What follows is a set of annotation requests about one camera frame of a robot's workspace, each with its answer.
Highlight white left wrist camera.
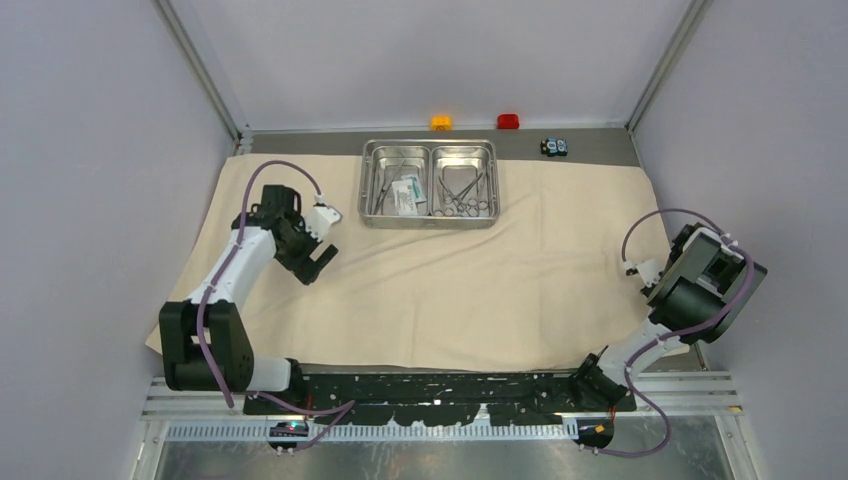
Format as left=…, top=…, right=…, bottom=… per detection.
left=304, top=204, right=343, bottom=243

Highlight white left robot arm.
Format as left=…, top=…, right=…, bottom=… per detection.
left=158, top=185, right=343, bottom=414

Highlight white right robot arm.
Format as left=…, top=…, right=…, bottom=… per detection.
left=570, top=223, right=768, bottom=411

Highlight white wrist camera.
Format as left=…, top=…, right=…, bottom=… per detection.
left=623, top=259, right=662, bottom=288
left=304, top=204, right=343, bottom=243

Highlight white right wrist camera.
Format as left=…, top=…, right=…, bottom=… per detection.
left=623, top=259, right=662, bottom=288

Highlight steel mesh instrument tray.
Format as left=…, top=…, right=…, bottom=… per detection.
left=357, top=139, right=502, bottom=230

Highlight red block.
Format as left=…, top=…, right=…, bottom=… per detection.
left=496, top=113, right=520, bottom=130

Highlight green white sterile packet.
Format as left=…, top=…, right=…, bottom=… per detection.
left=391, top=174, right=427, bottom=217

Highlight blue owl number tag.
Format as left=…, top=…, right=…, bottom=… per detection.
left=540, top=137, right=569, bottom=157

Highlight steel forceps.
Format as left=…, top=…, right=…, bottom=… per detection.
left=372, top=157, right=407, bottom=214

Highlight yellow block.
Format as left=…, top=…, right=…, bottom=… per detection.
left=429, top=115, right=453, bottom=131

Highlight steel scissors pile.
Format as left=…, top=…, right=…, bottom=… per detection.
left=431, top=171, right=491, bottom=218

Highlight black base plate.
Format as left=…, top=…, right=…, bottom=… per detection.
left=244, top=372, right=636, bottom=427

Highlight cream cloth wrap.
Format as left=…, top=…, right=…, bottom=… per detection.
left=171, top=154, right=669, bottom=371

